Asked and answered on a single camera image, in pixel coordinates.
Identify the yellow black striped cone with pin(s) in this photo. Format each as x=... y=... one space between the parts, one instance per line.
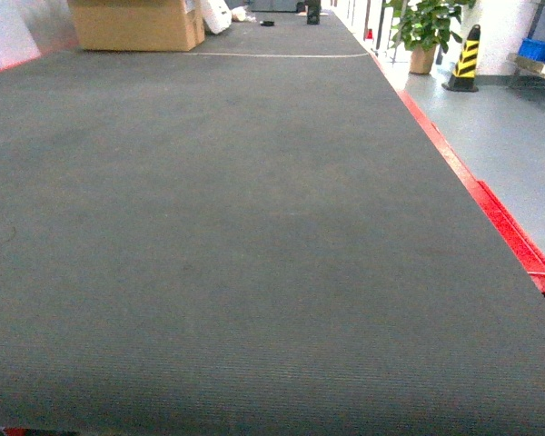
x=463 y=75

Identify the red conveyor table frame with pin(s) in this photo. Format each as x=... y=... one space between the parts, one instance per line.
x=529 y=255

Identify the small black box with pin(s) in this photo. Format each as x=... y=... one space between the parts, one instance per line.
x=313 y=12

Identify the large cardboard box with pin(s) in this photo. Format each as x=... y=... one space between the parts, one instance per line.
x=142 y=26

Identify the green potted plant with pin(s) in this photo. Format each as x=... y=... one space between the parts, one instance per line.
x=425 y=26

